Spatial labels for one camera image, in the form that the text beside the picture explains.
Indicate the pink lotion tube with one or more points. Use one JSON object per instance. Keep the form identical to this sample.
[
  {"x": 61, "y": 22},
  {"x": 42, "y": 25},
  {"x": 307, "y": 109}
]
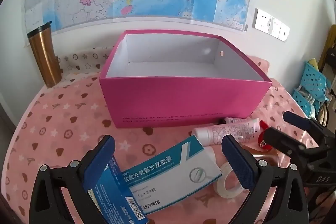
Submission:
[{"x": 210, "y": 154}]

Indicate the clear tape roll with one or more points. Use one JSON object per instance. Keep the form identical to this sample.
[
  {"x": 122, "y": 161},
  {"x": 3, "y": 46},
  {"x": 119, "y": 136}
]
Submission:
[{"x": 223, "y": 187}]

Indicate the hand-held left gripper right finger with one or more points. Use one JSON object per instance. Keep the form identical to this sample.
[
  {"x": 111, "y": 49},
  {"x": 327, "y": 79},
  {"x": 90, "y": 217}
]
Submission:
[{"x": 237, "y": 161}]

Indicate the small red ornament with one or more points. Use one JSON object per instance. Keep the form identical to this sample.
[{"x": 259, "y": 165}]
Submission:
[{"x": 263, "y": 134}]

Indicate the yellow cloth cover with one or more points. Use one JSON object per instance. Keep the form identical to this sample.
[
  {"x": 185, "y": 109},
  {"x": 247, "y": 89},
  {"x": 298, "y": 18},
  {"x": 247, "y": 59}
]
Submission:
[{"x": 329, "y": 40}]

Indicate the white and blue medicine box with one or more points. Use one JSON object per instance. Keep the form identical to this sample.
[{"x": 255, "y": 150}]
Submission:
[{"x": 170, "y": 169}]

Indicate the white printed lotion tube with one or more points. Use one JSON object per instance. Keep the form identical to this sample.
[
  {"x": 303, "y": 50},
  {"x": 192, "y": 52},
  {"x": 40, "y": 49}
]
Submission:
[{"x": 231, "y": 130}]

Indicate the white wall socket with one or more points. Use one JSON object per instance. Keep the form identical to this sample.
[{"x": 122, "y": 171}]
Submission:
[
  {"x": 262, "y": 19},
  {"x": 284, "y": 33},
  {"x": 274, "y": 26}
]

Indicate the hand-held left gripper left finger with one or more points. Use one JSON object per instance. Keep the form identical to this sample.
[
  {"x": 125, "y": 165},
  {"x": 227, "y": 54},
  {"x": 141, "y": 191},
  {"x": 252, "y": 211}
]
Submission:
[{"x": 101, "y": 161}]

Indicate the pink printed blanket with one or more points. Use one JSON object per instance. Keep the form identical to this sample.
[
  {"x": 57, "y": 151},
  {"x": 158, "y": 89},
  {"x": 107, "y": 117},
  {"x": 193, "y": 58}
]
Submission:
[{"x": 65, "y": 121}]

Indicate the gold metal tumbler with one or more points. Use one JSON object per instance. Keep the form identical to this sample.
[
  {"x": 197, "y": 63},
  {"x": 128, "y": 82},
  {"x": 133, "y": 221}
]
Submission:
[{"x": 44, "y": 56}]

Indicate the pale yellow sheet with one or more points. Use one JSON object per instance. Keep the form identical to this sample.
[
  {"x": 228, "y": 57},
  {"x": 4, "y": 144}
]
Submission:
[{"x": 313, "y": 63}]

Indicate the pink cardboard box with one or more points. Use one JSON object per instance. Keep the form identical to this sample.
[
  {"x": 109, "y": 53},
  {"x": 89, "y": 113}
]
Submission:
[{"x": 170, "y": 98}]

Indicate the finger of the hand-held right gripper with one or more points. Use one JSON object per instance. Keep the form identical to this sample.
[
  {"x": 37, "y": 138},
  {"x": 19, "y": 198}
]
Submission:
[
  {"x": 283, "y": 141},
  {"x": 296, "y": 120}
]

